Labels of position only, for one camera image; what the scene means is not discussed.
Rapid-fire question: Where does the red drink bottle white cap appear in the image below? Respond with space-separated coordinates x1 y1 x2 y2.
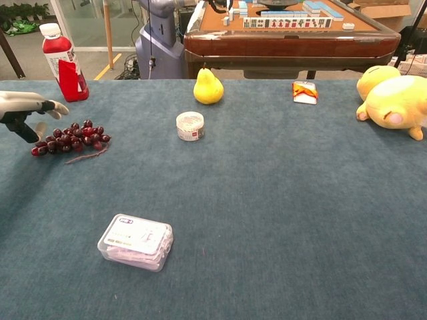
39 22 90 103

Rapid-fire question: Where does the tangle of floor cables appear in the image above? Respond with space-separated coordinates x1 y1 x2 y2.
115 53 141 80

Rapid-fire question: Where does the row of face-showing mahjong tiles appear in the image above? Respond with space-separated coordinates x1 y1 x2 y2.
242 17 334 30

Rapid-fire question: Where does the cardboard box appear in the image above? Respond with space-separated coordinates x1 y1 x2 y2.
348 0 413 33

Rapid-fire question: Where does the row of blue-backed mahjong tiles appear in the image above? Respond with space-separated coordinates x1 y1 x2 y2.
260 10 308 18

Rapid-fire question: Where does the black tripod stand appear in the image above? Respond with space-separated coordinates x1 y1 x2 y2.
393 0 427 69

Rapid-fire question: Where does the left robot hand grey black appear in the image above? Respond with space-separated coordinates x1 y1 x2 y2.
0 91 70 144

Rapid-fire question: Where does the wooden pole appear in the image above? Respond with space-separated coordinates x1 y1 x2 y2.
103 0 115 70

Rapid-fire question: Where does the green potted plant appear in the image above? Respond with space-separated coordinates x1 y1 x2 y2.
0 2 50 33

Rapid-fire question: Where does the orange white snack packet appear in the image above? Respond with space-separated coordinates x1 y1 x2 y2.
292 81 319 105

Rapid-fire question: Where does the dark slanted table leg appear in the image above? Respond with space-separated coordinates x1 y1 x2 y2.
0 28 26 79

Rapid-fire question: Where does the small round white jar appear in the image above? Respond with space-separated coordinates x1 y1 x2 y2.
175 111 205 142

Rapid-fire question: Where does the brown mahjong table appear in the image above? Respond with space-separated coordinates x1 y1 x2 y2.
183 0 402 80

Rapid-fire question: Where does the yellow pear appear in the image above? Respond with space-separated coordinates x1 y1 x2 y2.
193 62 225 105

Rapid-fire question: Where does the hanging black cable with connector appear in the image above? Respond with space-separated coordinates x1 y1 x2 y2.
146 0 157 80

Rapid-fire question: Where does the white plastic basket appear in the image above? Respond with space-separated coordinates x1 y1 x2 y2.
398 53 427 78

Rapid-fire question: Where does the purple grape bunch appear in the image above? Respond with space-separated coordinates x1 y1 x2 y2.
30 119 113 165

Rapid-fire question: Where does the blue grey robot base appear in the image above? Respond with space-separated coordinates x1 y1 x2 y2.
135 0 187 80

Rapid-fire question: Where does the yellow plush toy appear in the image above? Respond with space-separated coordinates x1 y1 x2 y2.
356 65 427 141

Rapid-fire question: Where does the clear plastic floss pick box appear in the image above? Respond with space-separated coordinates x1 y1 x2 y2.
97 213 174 273

